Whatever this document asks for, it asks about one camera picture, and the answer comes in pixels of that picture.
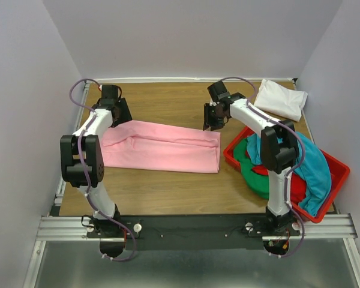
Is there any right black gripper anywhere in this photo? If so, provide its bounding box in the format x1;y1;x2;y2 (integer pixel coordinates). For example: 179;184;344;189
202;103;225;131

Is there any pink t shirt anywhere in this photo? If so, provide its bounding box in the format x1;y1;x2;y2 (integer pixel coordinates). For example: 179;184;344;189
101;121;220;173

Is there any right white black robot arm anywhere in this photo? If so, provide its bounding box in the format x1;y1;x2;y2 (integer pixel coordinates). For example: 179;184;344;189
203;94;299;235

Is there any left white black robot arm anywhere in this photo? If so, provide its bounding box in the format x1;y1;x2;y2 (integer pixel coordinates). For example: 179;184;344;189
59;79;132;237

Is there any folded white t shirt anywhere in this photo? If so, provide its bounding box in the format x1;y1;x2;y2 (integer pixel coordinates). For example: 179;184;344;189
254;79;308;122

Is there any green t shirt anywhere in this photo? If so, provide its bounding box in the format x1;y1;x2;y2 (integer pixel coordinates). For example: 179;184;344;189
233;138;269;200

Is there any red t shirt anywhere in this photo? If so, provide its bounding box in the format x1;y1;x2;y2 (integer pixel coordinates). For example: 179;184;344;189
250;165;307;204

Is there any blue t shirt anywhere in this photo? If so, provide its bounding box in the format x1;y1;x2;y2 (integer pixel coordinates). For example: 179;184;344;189
246;133;332;217

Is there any red plastic bin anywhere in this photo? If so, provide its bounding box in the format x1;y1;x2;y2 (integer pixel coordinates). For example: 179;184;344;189
223;127;350;223

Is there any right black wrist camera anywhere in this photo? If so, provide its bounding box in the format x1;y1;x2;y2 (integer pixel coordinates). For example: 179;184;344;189
207;81;230;103

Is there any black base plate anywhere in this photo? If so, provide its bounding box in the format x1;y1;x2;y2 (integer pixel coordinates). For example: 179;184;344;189
81;213;300;258

